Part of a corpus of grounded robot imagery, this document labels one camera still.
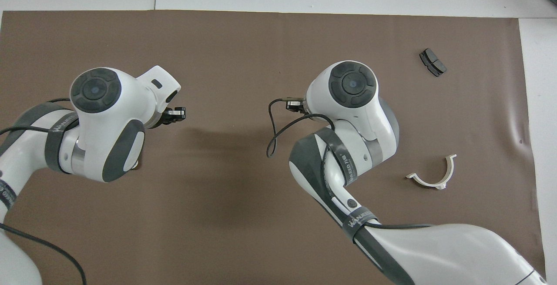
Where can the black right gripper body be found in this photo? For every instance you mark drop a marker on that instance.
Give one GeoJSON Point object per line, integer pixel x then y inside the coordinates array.
{"type": "Point", "coordinates": [296, 105]}

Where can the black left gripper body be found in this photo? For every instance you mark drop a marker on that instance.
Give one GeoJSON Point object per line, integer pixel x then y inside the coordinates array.
{"type": "Point", "coordinates": [176, 114]}

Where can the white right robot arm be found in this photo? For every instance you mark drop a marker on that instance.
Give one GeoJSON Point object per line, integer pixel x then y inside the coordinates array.
{"type": "Point", "coordinates": [435, 250]}

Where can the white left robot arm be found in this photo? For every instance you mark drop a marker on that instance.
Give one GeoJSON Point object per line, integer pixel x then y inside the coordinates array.
{"type": "Point", "coordinates": [130, 98]}

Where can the brown paper table mat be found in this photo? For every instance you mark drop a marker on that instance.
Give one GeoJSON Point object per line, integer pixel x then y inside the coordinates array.
{"type": "Point", "coordinates": [243, 215]}

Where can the dark grey brake pad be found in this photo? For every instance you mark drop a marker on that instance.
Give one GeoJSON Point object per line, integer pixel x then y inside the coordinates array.
{"type": "Point", "coordinates": [433, 62]}

